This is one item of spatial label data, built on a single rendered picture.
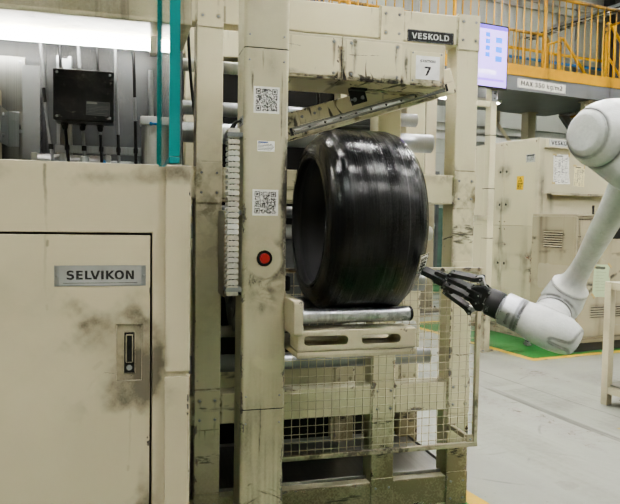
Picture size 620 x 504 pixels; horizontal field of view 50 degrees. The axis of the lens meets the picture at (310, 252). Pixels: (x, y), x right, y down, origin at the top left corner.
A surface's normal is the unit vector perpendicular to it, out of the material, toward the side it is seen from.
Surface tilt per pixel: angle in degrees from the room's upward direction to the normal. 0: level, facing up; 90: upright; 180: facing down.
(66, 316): 90
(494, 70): 90
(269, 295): 90
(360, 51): 90
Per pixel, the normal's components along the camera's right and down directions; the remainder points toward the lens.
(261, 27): 0.26, 0.05
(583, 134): -0.87, 0.00
